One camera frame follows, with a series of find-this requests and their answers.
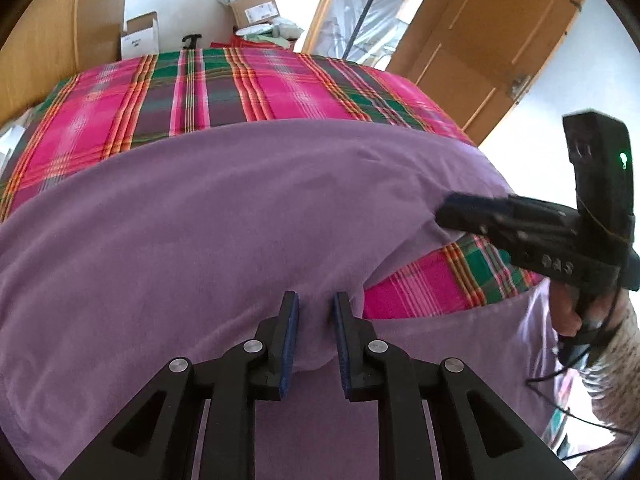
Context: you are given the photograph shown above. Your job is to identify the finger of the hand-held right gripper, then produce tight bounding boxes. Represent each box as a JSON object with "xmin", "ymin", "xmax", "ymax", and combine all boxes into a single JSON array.
[{"xmin": 435, "ymin": 192, "xmax": 516, "ymax": 237}]

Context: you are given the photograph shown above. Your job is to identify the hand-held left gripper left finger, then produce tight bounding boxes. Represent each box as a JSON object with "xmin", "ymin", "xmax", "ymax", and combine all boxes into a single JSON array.
[{"xmin": 60, "ymin": 291, "xmax": 301, "ymax": 480}]

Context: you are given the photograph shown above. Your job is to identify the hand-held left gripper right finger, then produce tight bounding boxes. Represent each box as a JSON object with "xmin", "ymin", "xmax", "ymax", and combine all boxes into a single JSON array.
[{"xmin": 334, "ymin": 291, "xmax": 576, "ymax": 480}]

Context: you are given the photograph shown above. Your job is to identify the purple fleece pants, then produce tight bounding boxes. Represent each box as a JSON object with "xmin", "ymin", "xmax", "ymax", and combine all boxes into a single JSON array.
[{"xmin": 0, "ymin": 118, "xmax": 566, "ymax": 480}]

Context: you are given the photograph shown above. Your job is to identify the person's right forearm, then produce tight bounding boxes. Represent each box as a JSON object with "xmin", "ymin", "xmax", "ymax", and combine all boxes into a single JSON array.
[{"xmin": 580, "ymin": 292, "xmax": 640, "ymax": 480}]

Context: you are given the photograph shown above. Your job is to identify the person's right hand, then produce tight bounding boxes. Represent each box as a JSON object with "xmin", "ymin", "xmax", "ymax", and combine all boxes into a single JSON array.
[{"xmin": 549, "ymin": 280, "xmax": 588, "ymax": 338}]

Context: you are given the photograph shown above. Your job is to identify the wooden door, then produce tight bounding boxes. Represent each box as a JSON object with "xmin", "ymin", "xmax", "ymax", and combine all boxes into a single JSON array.
[{"xmin": 387, "ymin": 0, "xmax": 593, "ymax": 148}]

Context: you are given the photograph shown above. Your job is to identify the clear plastic door curtain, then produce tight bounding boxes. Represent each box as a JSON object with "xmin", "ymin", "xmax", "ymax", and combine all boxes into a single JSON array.
[{"xmin": 320, "ymin": 0, "xmax": 446, "ymax": 68}]

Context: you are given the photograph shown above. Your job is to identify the black curtain strip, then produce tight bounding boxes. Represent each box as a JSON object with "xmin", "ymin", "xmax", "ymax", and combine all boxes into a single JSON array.
[{"xmin": 342, "ymin": 0, "xmax": 393, "ymax": 60}]

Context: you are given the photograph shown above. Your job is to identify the plaid bed sheet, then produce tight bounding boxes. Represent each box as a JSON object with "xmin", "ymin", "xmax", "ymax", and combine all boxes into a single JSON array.
[{"xmin": 0, "ymin": 46, "xmax": 546, "ymax": 321}]

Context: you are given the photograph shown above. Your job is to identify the white plastic bags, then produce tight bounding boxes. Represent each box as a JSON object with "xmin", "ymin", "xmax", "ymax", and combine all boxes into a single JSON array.
[{"xmin": 235, "ymin": 17, "xmax": 306, "ymax": 41}]

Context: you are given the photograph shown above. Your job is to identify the red bag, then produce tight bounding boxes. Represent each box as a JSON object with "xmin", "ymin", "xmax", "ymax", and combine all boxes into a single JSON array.
[{"xmin": 210, "ymin": 35, "xmax": 296, "ymax": 53}]

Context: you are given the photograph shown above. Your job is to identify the brown cardboard box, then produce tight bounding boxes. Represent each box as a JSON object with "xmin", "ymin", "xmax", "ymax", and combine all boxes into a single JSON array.
[{"xmin": 217, "ymin": 0, "xmax": 281, "ymax": 31}]

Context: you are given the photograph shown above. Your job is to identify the white cardboard box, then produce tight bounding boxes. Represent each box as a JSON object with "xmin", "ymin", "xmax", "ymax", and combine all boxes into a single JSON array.
[{"xmin": 120, "ymin": 11, "xmax": 161, "ymax": 61}]

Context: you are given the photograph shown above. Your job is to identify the wooden wardrobe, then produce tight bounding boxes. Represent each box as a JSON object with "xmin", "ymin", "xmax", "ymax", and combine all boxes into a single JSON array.
[{"xmin": 0, "ymin": 0, "xmax": 132, "ymax": 126}]

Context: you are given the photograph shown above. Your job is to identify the metal door handle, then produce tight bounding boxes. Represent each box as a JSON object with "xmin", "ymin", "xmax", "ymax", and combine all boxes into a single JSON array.
[{"xmin": 507, "ymin": 74, "xmax": 533, "ymax": 101}]

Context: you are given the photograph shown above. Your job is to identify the black cable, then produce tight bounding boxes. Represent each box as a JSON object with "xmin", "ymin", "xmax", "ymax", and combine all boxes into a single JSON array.
[{"xmin": 525, "ymin": 310, "xmax": 632, "ymax": 461}]

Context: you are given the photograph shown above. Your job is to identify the wooden door frame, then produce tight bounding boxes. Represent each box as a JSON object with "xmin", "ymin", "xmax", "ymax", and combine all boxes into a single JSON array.
[{"xmin": 300, "ymin": 0, "xmax": 351, "ymax": 56}]

